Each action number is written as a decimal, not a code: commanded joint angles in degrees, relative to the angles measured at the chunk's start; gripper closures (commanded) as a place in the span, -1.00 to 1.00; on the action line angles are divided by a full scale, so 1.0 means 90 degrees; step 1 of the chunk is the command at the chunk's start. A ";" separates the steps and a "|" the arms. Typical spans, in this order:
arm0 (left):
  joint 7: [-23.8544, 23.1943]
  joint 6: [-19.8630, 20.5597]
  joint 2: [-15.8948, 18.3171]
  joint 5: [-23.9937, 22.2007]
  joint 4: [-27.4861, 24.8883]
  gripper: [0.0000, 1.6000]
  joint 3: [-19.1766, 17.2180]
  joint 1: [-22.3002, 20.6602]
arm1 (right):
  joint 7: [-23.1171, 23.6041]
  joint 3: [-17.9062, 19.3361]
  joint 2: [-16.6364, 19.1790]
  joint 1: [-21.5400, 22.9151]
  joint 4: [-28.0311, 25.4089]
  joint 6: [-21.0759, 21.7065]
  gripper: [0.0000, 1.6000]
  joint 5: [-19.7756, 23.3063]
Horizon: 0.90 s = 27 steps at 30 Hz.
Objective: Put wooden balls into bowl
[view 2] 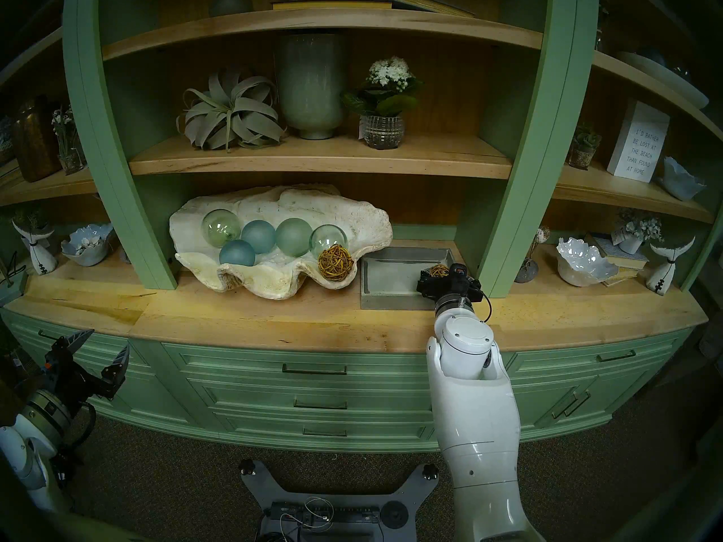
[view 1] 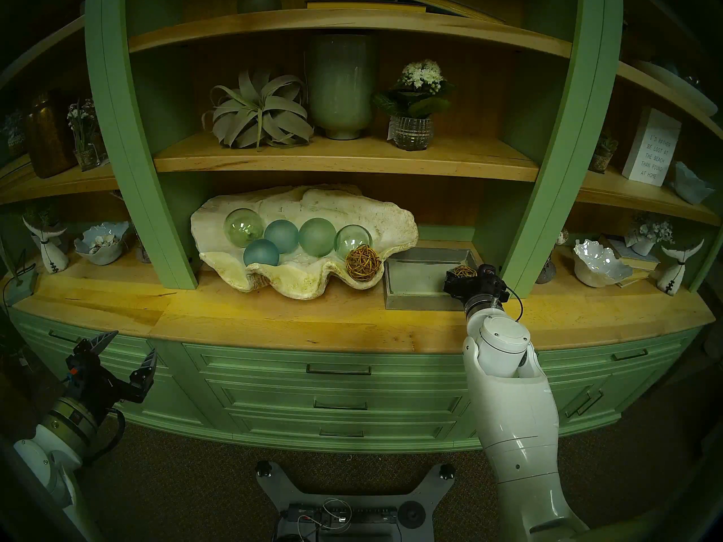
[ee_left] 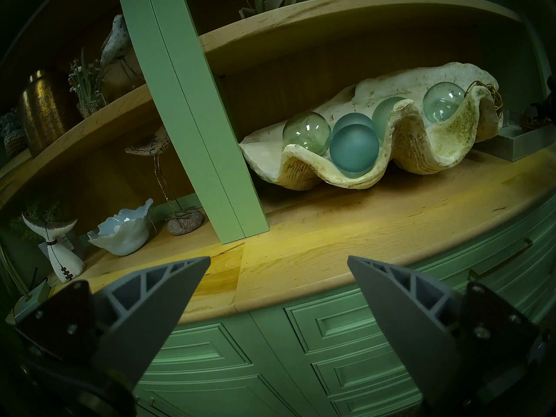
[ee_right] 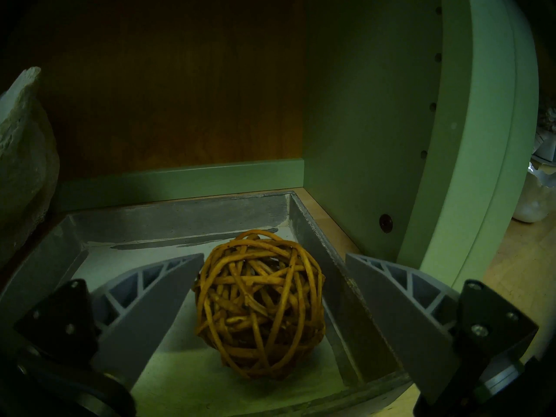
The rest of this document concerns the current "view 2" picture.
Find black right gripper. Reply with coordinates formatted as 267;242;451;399
417;263;482;305

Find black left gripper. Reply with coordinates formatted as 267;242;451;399
44;327;130;412

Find grey square tray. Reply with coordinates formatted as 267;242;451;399
360;246;471;311

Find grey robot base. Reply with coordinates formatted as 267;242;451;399
237;459;441;542

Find white bowl with shells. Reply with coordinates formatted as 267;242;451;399
60;224;115;267

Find giant white clam shell bowl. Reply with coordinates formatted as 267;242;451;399
168;184;394;300

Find white ruffled ceramic bowl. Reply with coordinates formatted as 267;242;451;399
556;237;620;287

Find pale blue ruffled bowl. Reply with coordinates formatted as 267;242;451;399
662;156;708;202

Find small bird on stone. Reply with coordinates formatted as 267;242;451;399
514;226;551;284

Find small blue block ornament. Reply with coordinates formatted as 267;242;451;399
0;259;29;307

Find white whale tail figurine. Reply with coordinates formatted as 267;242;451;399
646;236;696;296
12;219;58;276

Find clear green glass ball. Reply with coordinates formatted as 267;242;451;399
202;209;243;248
310;224;349;260

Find green wooden shelf cabinet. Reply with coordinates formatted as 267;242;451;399
0;0;723;454

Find small green moss plant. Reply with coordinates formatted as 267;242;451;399
12;207;53;232

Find frosted green glass ball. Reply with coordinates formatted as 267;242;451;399
275;217;313;257

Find tan hardcover book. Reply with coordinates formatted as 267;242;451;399
600;266;640;288

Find frosted blue glass ball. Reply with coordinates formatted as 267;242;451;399
241;220;277;255
219;239;256;268

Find white flowers in glass pot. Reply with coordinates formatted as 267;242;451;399
340;56;424;150

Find grey hardcover book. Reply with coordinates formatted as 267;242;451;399
585;232;650;272

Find small potted green plant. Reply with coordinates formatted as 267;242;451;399
567;126;603;171

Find small flowers in glass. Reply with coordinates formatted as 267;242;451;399
51;106;85;176

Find copper metal vase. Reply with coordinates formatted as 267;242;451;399
11;98;62;183

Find dark textured ornament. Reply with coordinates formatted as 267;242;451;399
0;115;16;166

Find white text sign block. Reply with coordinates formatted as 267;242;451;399
607;100;670;183

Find pale green ceramic vase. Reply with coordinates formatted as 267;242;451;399
276;33;350;141

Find black electronics box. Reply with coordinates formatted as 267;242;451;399
263;500;382;542

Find grey air plant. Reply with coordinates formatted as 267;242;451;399
176;69;288;152

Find old dark cover book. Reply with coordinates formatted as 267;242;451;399
364;0;476;19

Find large white platter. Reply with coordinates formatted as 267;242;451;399
616;50;709;110

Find thin yellow book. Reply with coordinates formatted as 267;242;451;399
271;0;393;11

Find dark blue ball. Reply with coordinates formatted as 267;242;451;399
638;46;674;68

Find grey green glass ball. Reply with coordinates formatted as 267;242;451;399
208;0;255;19

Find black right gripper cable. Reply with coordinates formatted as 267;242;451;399
466;286;493;324

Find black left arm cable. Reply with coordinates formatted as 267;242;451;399
56;403;97;479

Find thin white wire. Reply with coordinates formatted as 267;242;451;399
302;496;335;531

